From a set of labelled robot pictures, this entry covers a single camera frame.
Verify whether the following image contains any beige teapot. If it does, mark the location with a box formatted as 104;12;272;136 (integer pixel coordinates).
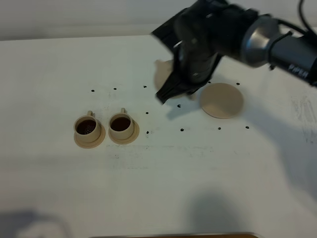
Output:
153;59;198;101

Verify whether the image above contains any beige teacup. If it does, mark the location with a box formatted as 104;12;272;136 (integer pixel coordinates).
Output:
74;111;102;143
108;108;134;140

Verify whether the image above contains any beige left teacup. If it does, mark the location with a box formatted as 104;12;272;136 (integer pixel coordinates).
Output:
74;111;102;143

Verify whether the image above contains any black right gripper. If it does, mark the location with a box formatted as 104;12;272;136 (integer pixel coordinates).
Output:
156;0;258;104

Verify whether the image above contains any beige left cup saucer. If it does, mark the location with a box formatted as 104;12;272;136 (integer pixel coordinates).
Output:
74;125;106;149

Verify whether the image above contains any beige teapot saucer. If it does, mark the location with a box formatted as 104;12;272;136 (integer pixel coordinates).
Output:
200;83;244;119

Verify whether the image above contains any beige right teacup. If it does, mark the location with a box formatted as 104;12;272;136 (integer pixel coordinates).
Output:
108;108;134;140

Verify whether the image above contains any beige cup saucer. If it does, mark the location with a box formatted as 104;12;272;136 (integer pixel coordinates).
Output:
74;125;106;149
108;120;140;145

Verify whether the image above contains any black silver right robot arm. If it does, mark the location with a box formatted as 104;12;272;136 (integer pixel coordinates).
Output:
152;0;317;103

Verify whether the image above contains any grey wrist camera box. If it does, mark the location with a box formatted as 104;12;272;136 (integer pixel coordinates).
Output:
151;8;187;53

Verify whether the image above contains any beige right cup saucer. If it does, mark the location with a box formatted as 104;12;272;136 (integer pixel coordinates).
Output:
108;120;140;145

